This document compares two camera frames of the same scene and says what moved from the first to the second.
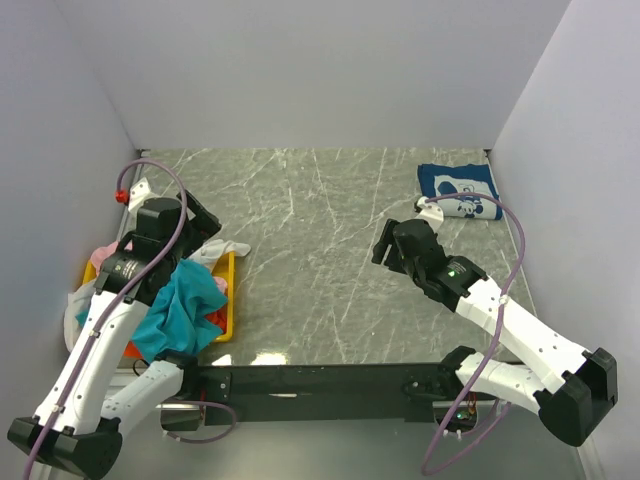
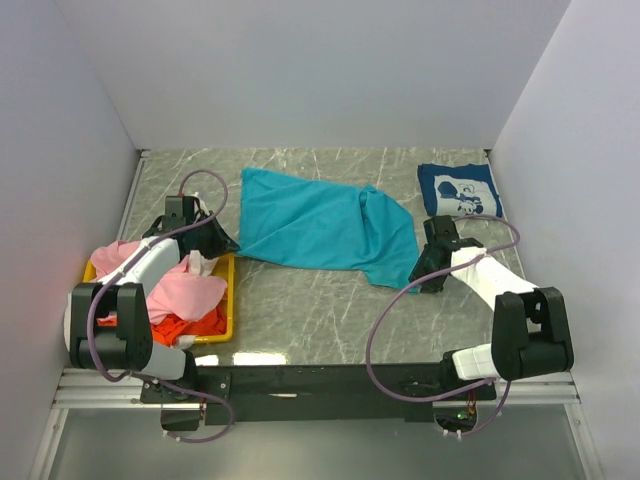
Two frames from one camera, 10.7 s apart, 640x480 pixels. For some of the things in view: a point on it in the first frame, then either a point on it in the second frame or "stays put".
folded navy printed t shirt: x=462 y=191 stays put
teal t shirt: x=178 y=320 → x=329 y=226
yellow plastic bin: x=224 y=268 stays put
